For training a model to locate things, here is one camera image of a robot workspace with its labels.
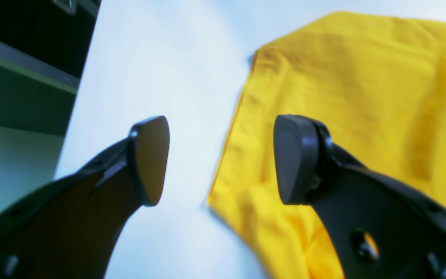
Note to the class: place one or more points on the orange T-shirt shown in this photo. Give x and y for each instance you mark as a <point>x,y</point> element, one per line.
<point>378,83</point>

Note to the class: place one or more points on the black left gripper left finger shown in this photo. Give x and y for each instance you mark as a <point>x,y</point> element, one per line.
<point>69,228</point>

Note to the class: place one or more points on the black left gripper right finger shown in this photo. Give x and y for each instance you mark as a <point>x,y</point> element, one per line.
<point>380,227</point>

